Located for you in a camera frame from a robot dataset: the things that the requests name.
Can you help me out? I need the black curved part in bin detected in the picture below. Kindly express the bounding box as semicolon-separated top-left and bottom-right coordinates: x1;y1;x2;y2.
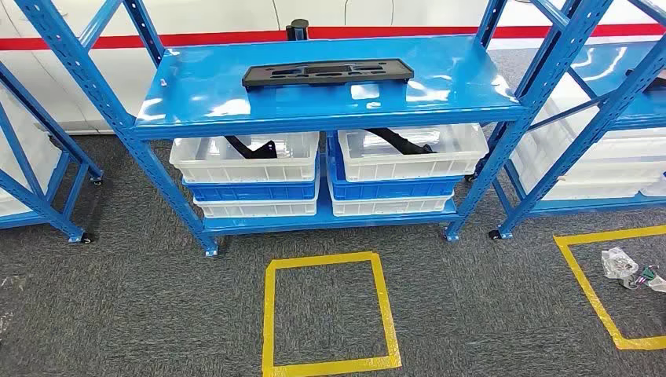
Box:
364;127;435;156
225;135;278;160

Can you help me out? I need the crumpled clear plastic bag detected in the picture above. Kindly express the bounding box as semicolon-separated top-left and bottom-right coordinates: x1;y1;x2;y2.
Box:
601;247;640;281

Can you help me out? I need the white car body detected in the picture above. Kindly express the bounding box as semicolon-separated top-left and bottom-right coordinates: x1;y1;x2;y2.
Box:
0;0;666;135

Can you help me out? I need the black barrier post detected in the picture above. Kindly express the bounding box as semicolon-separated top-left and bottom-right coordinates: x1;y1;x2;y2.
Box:
285;18;309;42

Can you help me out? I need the small bag with coloured wires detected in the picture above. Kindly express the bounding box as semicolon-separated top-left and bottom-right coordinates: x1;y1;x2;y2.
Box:
624;266;666;294

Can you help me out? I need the red barrier belt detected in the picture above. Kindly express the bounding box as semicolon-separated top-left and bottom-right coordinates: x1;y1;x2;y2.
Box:
306;23;666;41
0;30;290;52

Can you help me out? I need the blue metal shelf rack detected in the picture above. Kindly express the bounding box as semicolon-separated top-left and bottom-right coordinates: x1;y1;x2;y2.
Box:
0;62;105;244
489;0;666;241
15;0;615;258

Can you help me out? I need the long black plastic car part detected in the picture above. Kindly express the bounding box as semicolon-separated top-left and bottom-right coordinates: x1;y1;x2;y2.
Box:
241;58;415;90

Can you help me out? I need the white plastic bin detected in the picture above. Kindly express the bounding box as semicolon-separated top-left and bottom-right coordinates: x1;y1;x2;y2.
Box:
169;131;321;184
337;123;490;183
0;86;64;217
512;90;666;174
538;166;666;202
193;181;320;220
328;179;456;218

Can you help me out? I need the yellow floor tape square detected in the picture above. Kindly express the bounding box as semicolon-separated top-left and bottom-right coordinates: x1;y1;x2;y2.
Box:
553;225;666;351

